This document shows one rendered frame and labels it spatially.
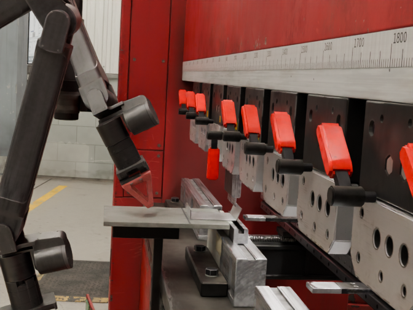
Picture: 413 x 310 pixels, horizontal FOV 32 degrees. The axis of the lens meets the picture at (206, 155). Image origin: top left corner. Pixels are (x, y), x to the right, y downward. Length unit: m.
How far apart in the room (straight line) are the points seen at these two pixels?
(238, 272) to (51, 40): 0.55
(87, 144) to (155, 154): 6.31
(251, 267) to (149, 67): 1.17
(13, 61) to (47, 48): 7.64
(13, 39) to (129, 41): 6.49
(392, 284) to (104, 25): 8.14
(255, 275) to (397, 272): 0.79
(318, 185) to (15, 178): 0.64
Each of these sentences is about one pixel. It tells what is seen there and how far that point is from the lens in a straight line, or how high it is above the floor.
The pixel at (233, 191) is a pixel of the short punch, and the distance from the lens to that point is 1.54.
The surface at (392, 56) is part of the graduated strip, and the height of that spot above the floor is 1.33.
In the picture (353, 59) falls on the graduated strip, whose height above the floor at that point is 1.33.
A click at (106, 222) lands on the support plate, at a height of 1.00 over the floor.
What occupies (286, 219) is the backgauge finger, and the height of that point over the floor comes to 1.00.
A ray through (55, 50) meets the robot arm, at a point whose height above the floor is 1.33.
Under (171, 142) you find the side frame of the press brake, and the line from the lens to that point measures 2.41.
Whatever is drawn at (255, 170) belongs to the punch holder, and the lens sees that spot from 1.14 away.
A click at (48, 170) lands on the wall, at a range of 8.85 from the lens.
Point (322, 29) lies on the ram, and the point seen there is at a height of 1.37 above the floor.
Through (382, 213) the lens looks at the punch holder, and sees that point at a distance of 0.63.
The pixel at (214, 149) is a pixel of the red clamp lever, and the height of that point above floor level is 1.16.
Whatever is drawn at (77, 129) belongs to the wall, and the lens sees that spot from 8.72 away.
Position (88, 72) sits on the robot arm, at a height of 1.30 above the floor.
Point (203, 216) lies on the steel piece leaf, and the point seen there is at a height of 1.00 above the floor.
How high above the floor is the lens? 1.30
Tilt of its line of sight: 6 degrees down
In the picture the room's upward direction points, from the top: 3 degrees clockwise
